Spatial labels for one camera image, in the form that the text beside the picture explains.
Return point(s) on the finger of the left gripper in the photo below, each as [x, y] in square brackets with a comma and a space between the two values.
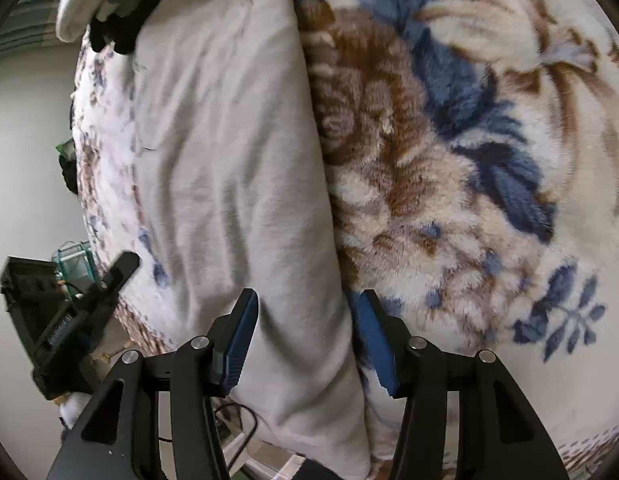
[97, 306]

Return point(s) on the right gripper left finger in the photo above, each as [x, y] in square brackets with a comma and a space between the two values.
[117, 435]

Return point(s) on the beige long sleeve shirt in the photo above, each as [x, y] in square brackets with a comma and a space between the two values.
[232, 188]

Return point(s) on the teal storage rack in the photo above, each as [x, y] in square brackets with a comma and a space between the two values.
[75, 268]

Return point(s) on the floral plaid bed blanket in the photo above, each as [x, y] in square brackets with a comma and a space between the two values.
[471, 157]

